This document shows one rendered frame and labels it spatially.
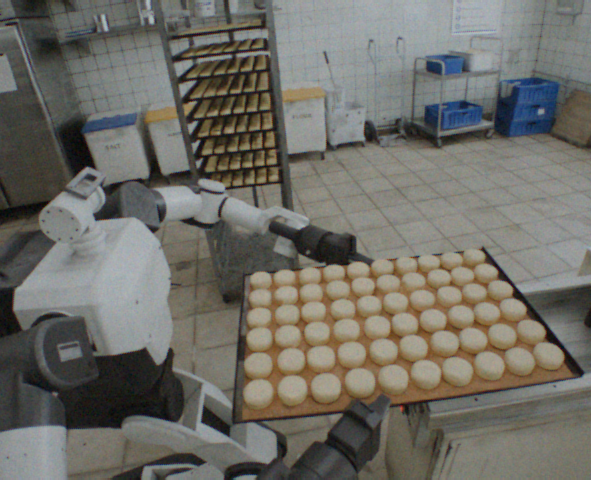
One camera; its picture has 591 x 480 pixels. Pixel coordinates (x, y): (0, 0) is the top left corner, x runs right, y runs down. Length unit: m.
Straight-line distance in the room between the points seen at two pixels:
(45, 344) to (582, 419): 0.99
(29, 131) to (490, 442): 4.05
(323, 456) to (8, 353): 0.43
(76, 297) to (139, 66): 4.19
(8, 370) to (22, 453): 0.10
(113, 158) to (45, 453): 3.91
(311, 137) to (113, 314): 3.77
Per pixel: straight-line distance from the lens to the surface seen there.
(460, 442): 0.91
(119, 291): 0.66
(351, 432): 0.61
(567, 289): 1.19
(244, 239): 2.75
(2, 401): 0.58
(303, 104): 4.16
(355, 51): 4.92
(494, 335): 0.80
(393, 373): 0.70
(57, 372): 0.57
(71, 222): 0.66
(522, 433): 0.97
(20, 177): 4.41
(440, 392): 0.72
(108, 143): 4.29
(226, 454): 1.09
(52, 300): 0.68
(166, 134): 4.16
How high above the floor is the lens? 1.56
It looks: 32 degrees down
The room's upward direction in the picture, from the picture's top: 6 degrees counter-clockwise
